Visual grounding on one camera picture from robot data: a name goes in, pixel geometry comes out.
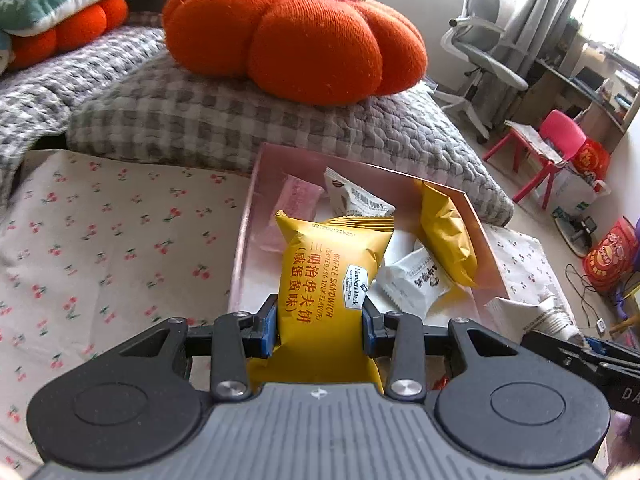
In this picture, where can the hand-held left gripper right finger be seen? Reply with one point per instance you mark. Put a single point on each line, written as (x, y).
(371, 330)

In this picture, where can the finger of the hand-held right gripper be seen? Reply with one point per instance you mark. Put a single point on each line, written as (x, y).
(592, 346)
(555, 345)

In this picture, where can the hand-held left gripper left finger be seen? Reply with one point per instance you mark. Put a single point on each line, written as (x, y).
(269, 327)

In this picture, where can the white black print snack packet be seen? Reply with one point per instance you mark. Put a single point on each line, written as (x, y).
(415, 280)

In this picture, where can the yellow snack packet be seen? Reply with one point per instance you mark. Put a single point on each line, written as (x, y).
(445, 230)
(320, 280)

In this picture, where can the pink cardboard box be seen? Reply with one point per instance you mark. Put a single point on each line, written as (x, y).
(245, 260)

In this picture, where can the pink snack packet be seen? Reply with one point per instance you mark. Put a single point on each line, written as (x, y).
(295, 200)

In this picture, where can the white brown snack packet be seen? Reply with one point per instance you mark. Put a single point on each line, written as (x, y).
(355, 195)

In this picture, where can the white charger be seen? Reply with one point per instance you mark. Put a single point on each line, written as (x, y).
(602, 326)

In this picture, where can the large red printed bag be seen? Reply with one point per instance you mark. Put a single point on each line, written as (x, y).
(610, 257)

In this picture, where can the black device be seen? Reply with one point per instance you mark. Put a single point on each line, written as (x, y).
(580, 230)

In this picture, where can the white shopping bag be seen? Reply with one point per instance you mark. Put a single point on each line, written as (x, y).
(575, 192)

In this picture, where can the cherry print bed sheet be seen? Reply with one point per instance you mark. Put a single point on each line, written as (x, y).
(125, 240)

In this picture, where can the red gift bag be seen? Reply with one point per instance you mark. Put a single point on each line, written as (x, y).
(592, 160)

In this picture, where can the paper on chair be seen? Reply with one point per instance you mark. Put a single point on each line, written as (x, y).
(530, 137)

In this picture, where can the pink child chair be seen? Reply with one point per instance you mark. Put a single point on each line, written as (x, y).
(562, 132)

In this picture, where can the grey checked pillow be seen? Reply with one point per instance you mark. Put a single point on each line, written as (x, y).
(200, 125)

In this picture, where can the wooden desk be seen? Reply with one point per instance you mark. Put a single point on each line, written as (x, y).
(565, 85)

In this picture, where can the orange pumpkin cushion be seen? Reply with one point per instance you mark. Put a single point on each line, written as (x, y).
(300, 40)

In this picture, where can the grey office chair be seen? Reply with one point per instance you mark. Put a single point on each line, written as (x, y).
(480, 55)

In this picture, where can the grey checked blanket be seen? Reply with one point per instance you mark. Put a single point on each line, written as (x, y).
(50, 95)

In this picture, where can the grey curtain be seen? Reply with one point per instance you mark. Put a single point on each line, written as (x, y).
(545, 10)

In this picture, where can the small orange lobed cushion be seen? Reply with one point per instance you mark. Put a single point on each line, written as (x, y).
(75, 27)

